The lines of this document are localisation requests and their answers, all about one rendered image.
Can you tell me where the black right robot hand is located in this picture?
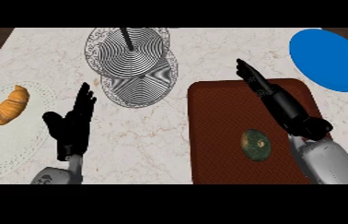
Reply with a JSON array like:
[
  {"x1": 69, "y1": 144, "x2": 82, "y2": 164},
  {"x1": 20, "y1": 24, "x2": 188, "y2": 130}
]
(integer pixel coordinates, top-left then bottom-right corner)
[{"x1": 235, "y1": 58, "x2": 335, "y2": 142}]

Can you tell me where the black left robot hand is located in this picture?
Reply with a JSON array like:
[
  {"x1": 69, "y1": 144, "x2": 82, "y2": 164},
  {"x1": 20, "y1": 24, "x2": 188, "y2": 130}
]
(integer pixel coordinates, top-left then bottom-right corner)
[{"x1": 43, "y1": 82, "x2": 98, "y2": 162}]

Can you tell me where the green round squash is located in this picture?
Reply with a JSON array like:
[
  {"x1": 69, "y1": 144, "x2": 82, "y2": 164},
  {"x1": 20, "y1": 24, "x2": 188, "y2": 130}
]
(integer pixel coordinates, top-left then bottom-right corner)
[{"x1": 240, "y1": 128, "x2": 274, "y2": 162}]

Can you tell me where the brown woven tray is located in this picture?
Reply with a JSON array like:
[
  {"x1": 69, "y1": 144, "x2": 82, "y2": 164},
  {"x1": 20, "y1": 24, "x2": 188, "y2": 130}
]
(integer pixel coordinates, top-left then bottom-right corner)
[{"x1": 187, "y1": 77, "x2": 334, "y2": 185}]

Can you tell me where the golden croissant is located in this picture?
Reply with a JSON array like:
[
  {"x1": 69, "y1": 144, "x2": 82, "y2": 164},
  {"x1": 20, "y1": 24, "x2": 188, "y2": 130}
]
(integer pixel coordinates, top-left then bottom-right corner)
[{"x1": 0, "y1": 85, "x2": 32, "y2": 126}]

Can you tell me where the blue round plate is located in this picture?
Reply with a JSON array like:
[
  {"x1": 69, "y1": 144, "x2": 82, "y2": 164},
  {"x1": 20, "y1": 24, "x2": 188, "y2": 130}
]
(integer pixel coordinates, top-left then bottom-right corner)
[{"x1": 288, "y1": 28, "x2": 348, "y2": 93}]

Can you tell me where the tiered wire basket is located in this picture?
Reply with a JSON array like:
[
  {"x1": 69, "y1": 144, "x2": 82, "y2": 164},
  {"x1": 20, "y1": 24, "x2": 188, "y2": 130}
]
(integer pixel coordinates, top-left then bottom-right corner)
[{"x1": 83, "y1": 27, "x2": 181, "y2": 109}]

